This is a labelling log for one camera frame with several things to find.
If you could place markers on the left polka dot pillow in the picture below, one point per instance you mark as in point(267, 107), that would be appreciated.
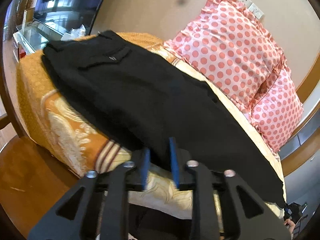
point(230, 47)

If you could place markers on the person's right hand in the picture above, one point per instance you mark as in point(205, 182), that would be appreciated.
point(290, 225)

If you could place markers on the black television screen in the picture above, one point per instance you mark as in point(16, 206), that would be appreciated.
point(65, 15)

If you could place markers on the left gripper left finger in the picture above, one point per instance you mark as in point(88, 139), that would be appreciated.
point(97, 205)

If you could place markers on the right polka dot pillow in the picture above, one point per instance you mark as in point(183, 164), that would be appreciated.
point(276, 109)

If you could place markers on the yellow patterned bed cover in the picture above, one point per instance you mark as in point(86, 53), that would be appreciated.
point(52, 123)

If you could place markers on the wooden door frame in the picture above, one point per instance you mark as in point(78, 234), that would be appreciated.
point(309, 147)

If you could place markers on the black pants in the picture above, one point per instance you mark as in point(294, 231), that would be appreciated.
point(140, 100)

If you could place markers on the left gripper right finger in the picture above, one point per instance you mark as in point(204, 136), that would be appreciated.
point(223, 203)

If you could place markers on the glass tv stand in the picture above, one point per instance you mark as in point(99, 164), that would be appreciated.
point(33, 37)

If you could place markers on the polka dot pillow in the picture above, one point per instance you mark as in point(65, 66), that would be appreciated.
point(276, 109)
point(230, 47)

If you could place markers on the white wall socket plate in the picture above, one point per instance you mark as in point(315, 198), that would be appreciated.
point(253, 9)

